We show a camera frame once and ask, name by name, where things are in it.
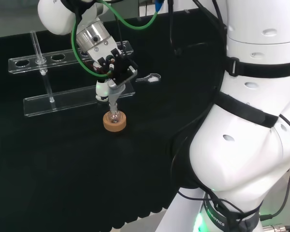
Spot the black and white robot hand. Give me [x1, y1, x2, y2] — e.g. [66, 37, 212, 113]
[87, 40, 126, 102]

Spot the clear plastic funnel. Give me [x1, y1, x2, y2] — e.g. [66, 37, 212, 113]
[107, 85, 127, 114]

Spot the small glass round-bottom flask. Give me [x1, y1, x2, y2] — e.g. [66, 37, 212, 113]
[107, 106, 123, 124]

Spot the clear acrylic funnel stand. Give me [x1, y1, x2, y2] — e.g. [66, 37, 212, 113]
[8, 30, 136, 118]

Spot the clear glass weighing funnel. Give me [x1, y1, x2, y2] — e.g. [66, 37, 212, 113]
[135, 72, 162, 84]

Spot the black bench cloth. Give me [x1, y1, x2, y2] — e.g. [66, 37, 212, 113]
[0, 7, 229, 232]

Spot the grey and black wrist camera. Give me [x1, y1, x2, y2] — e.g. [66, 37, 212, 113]
[108, 48, 139, 89]

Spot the cork ring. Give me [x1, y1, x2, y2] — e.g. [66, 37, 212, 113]
[102, 111, 128, 132]

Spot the green cable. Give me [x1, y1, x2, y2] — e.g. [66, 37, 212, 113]
[71, 0, 164, 78]

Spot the black cable with plug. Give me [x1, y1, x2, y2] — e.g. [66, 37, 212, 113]
[168, 0, 228, 58]

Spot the grey cable with plug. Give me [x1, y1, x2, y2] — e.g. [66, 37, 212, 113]
[260, 164, 290, 220]

